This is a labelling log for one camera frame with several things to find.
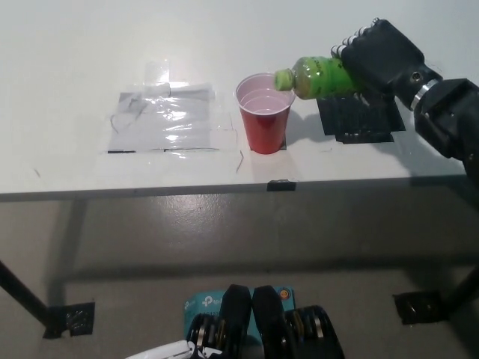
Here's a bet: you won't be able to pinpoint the black tape on table edge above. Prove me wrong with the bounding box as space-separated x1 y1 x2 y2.
266 179 296 192

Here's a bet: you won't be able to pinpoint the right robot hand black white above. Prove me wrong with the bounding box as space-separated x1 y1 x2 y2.
331 17 443 110

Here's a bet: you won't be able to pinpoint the green tea bottle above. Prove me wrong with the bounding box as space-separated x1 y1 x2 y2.
272 55 356 101

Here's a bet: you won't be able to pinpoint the black table leg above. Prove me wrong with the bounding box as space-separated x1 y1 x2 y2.
0 259 50 334

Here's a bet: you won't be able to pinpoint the red plastic cup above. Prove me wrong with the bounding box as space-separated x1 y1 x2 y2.
234 73 296 154

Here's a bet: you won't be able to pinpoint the large black tape patch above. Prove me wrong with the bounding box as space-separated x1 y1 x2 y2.
317 93 406 143

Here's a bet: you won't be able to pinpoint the robot body black teal blocks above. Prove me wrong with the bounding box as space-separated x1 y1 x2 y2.
183 284 345 359

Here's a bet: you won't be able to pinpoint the clear plastic sheet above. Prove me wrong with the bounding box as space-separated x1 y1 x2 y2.
107 82 217 153

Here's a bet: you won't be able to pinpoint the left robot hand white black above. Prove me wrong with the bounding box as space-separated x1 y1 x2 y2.
138 338 222 359

